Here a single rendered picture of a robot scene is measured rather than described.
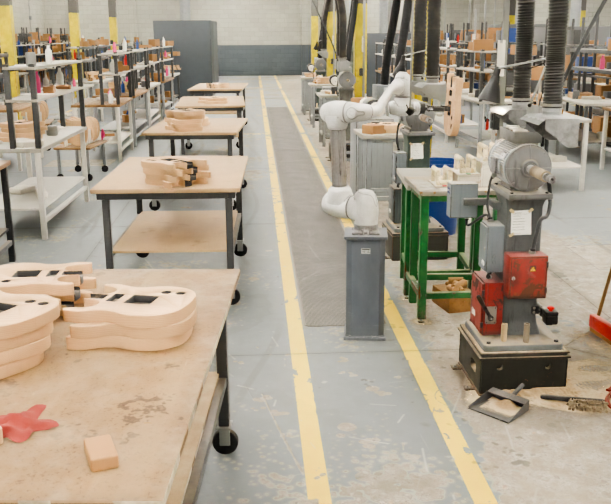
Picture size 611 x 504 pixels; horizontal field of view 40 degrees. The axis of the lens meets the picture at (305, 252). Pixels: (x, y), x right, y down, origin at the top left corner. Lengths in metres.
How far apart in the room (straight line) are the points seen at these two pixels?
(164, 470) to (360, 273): 3.41
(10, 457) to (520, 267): 3.06
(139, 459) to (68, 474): 0.18
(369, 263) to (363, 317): 0.37
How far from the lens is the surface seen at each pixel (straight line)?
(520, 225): 4.74
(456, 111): 5.73
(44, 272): 3.54
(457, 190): 4.89
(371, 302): 5.49
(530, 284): 4.72
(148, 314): 2.92
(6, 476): 2.28
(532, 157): 4.66
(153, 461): 2.25
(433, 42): 7.26
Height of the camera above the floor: 1.96
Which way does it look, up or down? 15 degrees down
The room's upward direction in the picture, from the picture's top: straight up
